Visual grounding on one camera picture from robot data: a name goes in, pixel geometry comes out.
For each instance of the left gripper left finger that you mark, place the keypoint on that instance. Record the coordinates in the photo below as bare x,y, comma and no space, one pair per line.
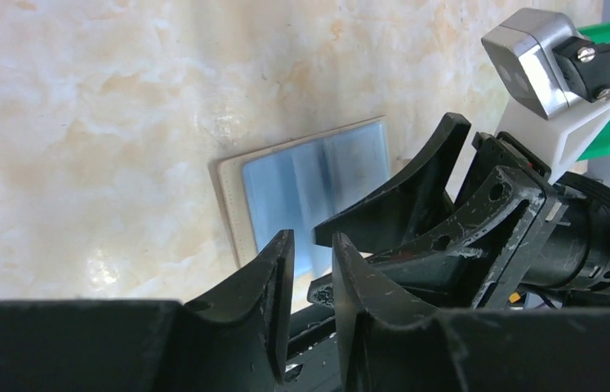
233,337

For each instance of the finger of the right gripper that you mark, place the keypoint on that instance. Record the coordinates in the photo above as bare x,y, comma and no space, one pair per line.
409,203
445,259

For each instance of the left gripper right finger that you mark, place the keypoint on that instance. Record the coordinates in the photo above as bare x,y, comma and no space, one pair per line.
390,340

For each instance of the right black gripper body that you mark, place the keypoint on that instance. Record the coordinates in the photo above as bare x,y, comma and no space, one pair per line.
575,261

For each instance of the beige card holder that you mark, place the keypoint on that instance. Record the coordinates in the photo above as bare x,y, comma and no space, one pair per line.
297,185

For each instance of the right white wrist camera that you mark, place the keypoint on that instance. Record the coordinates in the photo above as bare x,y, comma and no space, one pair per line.
538,114

